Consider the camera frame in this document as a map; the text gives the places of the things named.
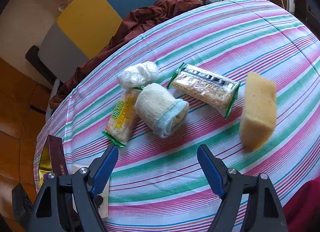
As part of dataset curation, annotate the red garment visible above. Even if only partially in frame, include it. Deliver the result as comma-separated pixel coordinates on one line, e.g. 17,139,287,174
283,177,320,231

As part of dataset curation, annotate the yellow sponge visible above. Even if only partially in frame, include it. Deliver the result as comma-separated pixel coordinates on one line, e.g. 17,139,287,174
239,72,277,151

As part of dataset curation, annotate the white plastic bag ball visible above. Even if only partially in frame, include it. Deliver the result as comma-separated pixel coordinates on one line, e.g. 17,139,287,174
117,61,159,89

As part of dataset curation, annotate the dark red blanket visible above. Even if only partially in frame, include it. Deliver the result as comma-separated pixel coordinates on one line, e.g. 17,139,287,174
49,0,204,110

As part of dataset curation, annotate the maroon gold storage box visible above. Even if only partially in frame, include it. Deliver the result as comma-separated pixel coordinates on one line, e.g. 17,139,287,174
39,135,68,187

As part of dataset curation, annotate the white cardboard box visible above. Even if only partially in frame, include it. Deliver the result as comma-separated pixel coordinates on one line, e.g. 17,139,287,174
72,164,110,219

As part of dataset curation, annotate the cream blue rolled sock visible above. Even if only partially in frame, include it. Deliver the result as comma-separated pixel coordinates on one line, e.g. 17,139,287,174
135,83,189,138

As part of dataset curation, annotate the striped bed sheet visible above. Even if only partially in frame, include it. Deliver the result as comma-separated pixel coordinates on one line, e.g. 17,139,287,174
34,0,319,231

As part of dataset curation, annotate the yellow green cracker packet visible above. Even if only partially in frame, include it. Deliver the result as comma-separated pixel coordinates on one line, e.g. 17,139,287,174
103,88,142,147

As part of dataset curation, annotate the silver cracker packet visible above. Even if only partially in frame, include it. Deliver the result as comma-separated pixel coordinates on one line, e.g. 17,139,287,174
167,63,240,119

